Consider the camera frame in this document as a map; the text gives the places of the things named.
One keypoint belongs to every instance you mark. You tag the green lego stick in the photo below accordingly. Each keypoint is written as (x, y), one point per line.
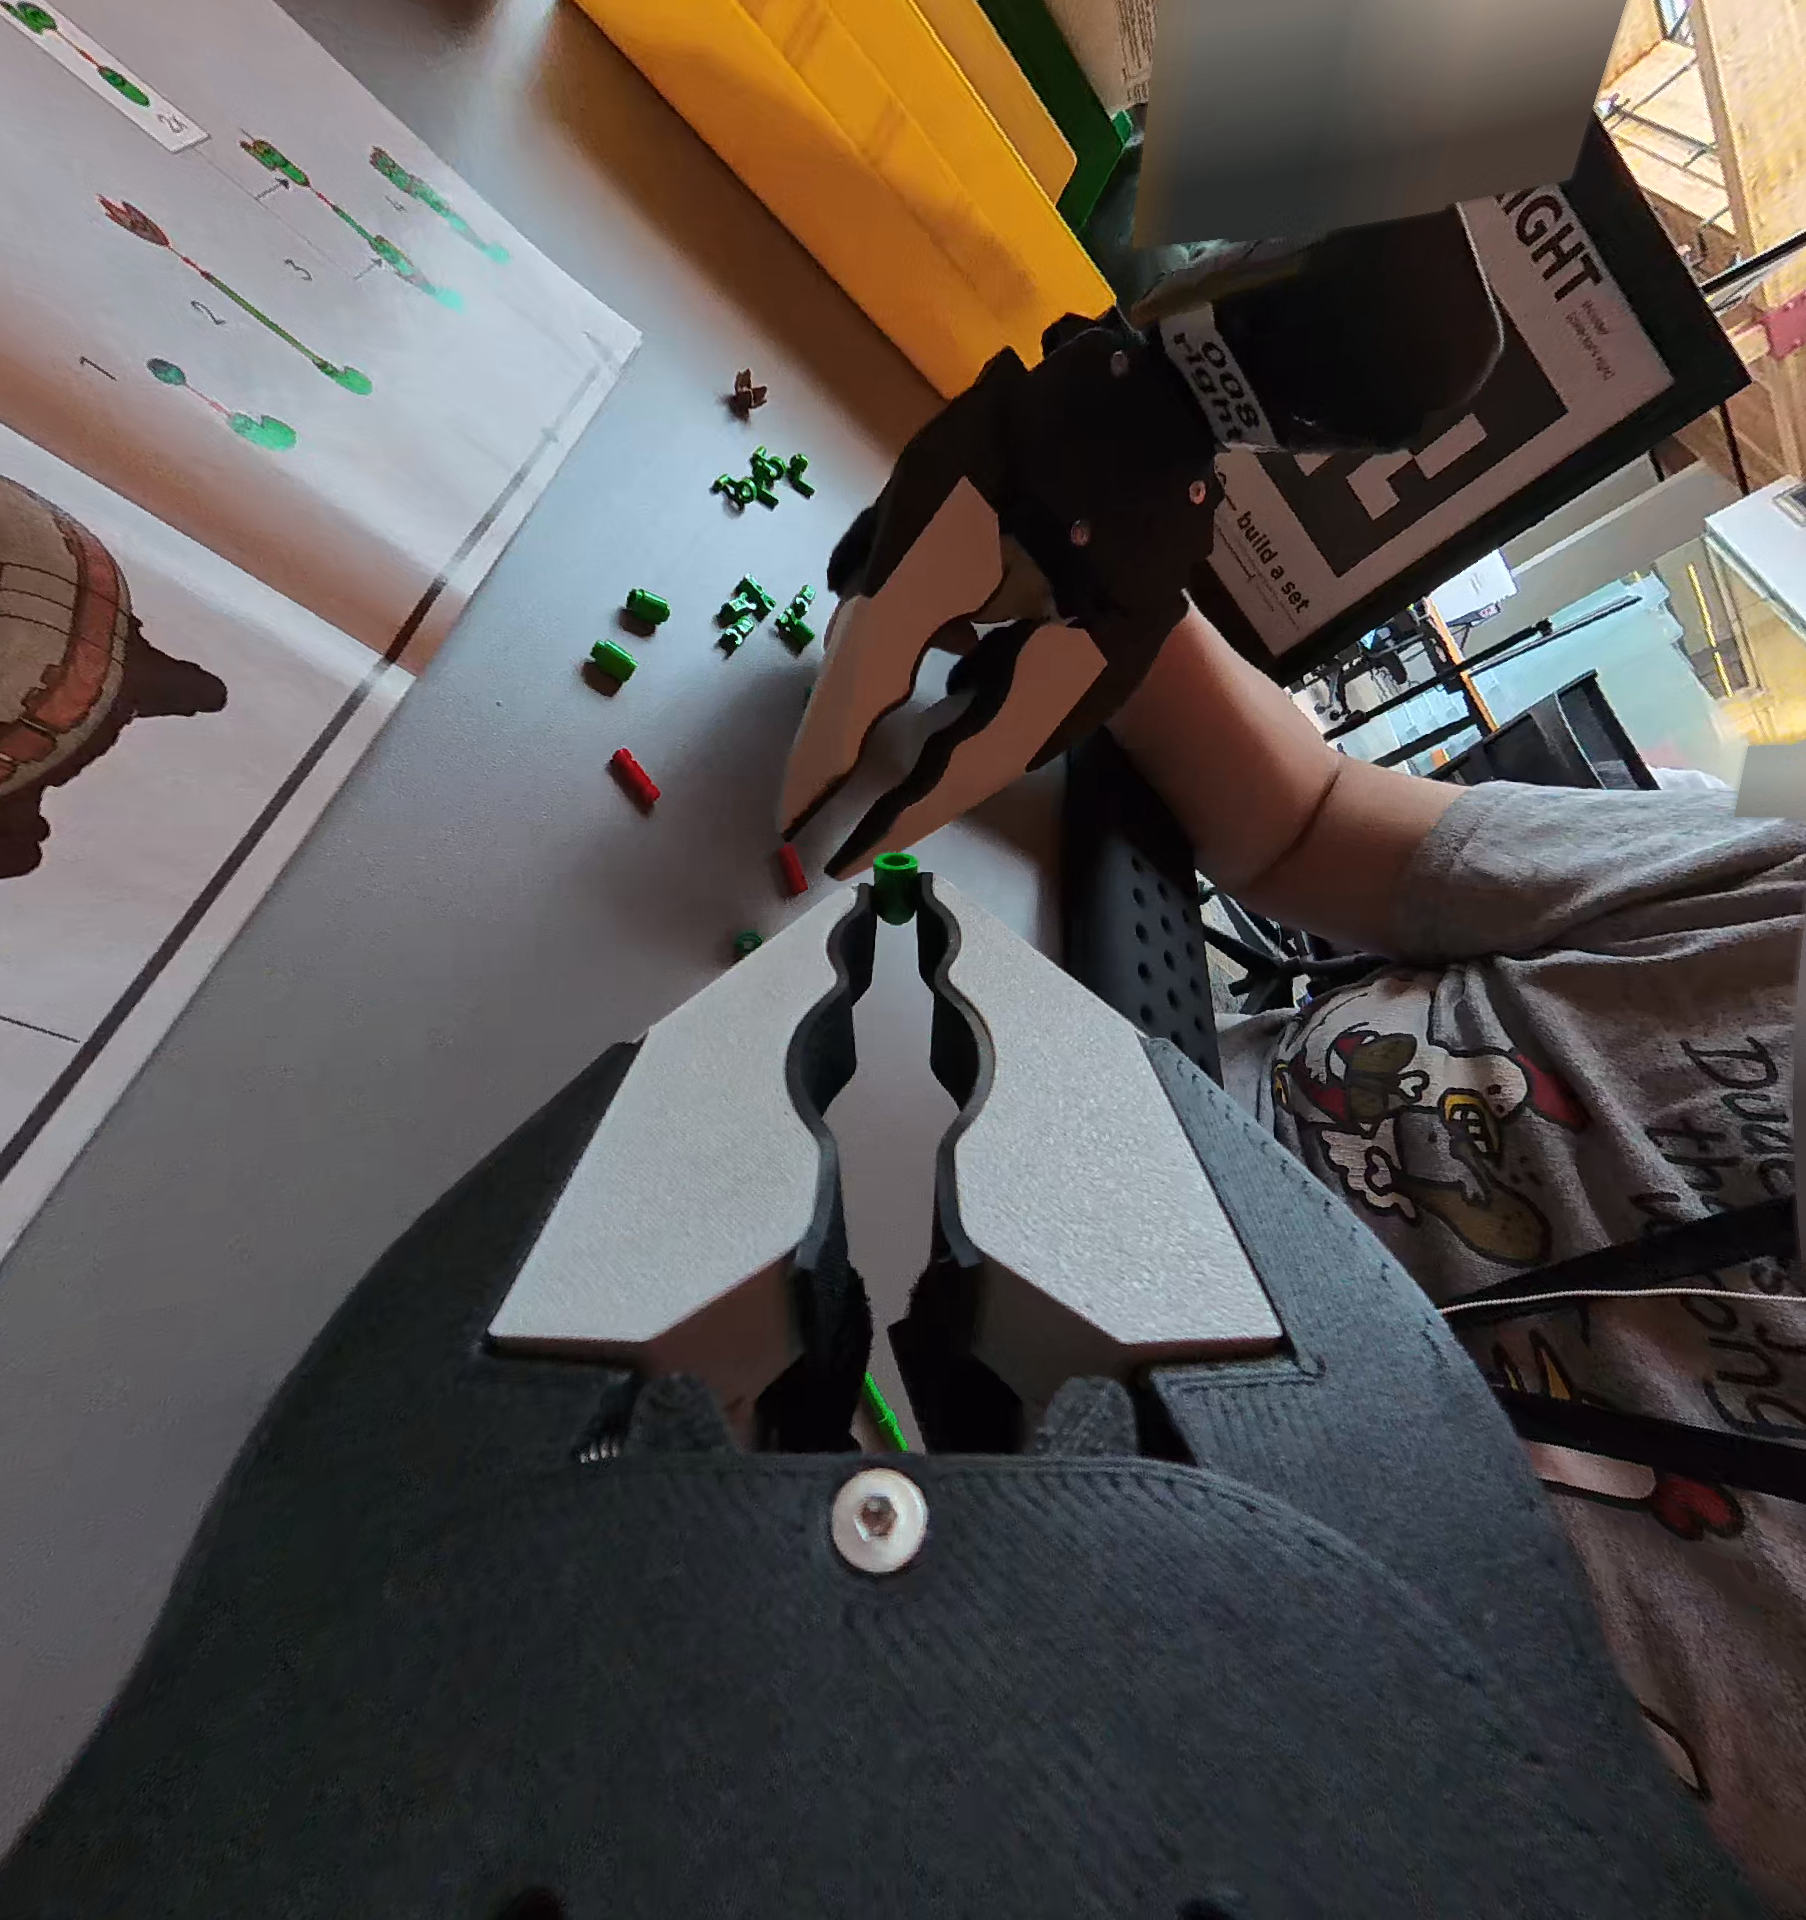
(885, 1412)

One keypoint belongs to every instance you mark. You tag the green plastic bin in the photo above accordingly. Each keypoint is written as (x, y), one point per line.
(1076, 137)

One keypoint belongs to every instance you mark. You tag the green round lego brick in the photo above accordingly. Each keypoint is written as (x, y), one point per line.
(647, 607)
(609, 659)

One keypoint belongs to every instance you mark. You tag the grey printed t-shirt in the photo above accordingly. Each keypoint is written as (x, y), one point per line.
(1591, 900)

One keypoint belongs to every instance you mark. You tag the small brown lego piece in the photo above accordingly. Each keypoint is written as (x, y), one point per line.
(750, 393)

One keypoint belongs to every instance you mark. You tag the black background desk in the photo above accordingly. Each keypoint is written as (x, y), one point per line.
(1563, 736)

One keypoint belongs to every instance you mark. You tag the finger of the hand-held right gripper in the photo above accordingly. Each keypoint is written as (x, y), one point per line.
(1054, 691)
(918, 600)

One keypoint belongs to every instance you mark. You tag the person's right forearm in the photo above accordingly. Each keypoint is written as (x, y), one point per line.
(1264, 796)

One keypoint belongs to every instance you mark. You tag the green lego elbow piece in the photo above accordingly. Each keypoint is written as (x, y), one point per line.
(894, 885)

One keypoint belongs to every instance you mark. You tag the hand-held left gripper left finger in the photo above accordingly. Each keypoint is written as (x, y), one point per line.
(662, 1201)

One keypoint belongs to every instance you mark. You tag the cluster of green lego connectors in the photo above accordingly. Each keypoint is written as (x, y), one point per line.
(754, 609)
(760, 481)

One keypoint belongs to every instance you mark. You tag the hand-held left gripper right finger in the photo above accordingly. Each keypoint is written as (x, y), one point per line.
(1113, 1201)

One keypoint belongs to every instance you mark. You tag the black framed marker sign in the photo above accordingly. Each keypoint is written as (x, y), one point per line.
(1591, 346)

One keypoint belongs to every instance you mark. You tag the lego instruction booklet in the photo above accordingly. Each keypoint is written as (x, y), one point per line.
(243, 496)

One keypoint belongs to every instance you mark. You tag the red lego pin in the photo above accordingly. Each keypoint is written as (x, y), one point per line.
(634, 779)
(792, 870)

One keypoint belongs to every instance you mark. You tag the yellow plastic bin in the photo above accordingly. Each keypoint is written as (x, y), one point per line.
(843, 150)

